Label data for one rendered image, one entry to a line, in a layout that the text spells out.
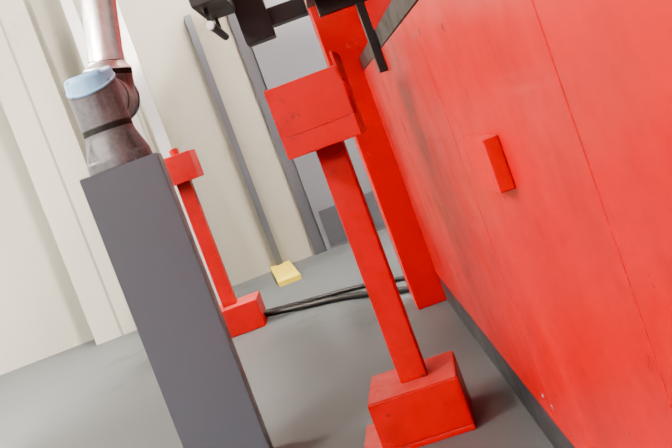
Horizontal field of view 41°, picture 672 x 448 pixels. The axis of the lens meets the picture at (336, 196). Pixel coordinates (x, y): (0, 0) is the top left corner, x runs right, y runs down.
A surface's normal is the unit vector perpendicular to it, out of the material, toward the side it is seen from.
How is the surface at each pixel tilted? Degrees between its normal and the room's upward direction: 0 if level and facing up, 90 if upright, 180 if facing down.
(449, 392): 90
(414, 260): 90
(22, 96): 90
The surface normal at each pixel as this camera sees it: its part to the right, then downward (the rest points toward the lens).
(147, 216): 0.14, 0.04
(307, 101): -0.08, 0.11
